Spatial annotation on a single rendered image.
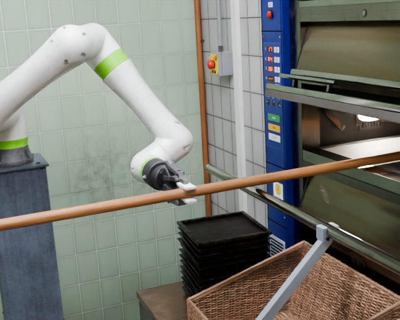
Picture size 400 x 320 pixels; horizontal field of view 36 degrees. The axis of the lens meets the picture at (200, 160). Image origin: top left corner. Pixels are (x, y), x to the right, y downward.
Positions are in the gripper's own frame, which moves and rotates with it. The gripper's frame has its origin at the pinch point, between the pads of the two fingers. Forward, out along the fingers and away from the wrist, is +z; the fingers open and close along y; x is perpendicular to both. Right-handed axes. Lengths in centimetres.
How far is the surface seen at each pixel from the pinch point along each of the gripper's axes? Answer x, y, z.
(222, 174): -20.6, 2.8, -20.8
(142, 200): 13.5, -0.2, 1.6
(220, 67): -52, -25, -88
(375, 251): -20, 2, 56
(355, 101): -43, -23, 19
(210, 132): -59, 9, -117
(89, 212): 27.9, 0.4, 1.6
